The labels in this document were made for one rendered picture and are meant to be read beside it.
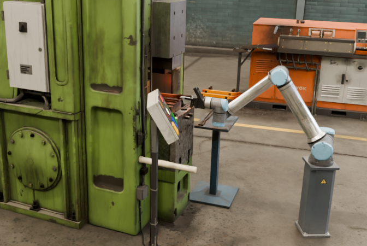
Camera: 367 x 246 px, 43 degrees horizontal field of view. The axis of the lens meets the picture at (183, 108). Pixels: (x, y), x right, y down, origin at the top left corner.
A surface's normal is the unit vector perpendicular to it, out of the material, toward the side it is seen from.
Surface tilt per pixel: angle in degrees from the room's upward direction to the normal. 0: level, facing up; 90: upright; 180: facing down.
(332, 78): 90
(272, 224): 0
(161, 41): 90
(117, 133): 90
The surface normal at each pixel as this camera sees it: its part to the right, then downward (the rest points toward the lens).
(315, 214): 0.07, 0.29
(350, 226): 0.03, -0.96
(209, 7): -0.28, 0.30
